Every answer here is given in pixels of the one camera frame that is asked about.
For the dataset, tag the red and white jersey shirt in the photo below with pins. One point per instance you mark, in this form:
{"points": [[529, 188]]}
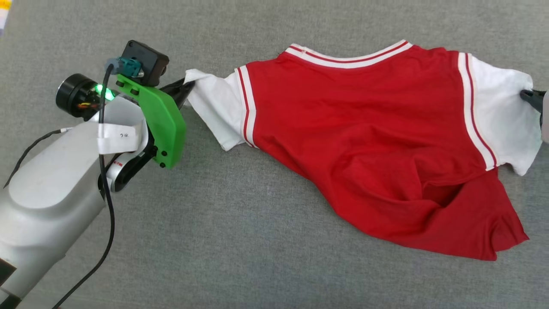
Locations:
{"points": [[364, 128]]}

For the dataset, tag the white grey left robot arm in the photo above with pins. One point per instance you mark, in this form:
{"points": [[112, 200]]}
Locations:
{"points": [[47, 184]]}

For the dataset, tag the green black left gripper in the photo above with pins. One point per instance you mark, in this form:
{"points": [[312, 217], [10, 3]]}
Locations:
{"points": [[165, 124]]}

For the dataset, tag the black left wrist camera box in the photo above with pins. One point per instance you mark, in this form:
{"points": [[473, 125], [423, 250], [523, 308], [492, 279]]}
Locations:
{"points": [[146, 62]]}

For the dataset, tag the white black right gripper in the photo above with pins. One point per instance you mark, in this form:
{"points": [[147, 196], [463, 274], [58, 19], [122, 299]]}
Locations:
{"points": [[545, 120]]}

